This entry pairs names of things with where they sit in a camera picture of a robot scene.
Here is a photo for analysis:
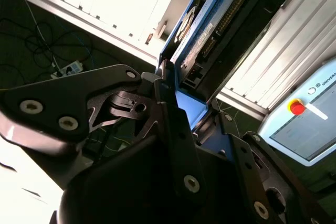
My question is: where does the hard disk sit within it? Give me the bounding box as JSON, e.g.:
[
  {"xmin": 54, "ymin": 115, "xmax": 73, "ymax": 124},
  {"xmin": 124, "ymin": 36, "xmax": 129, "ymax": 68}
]
[{"xmin": 154, "ymin": 0, "xmax": 320, "ymax": 132}]

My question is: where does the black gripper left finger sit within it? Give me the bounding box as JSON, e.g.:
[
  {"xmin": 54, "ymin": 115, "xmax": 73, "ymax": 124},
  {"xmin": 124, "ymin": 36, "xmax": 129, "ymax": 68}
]
[{"xmin": 0, "ymin": 60, "xmax": 209, "ymax": 201}]

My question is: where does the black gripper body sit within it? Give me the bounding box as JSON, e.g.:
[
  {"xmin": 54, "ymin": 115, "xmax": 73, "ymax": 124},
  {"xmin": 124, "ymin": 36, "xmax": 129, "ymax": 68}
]
[{"xmin": 49, "ymin": 134, "xmax": 253, "ymax": 224}]

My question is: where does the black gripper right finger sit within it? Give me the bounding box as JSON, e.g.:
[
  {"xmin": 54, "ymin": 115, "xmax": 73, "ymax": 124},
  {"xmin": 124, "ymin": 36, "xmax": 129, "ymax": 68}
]
[{"xmin": 209, "ymin": 98, "xmax": 326, "ymax": 224}]

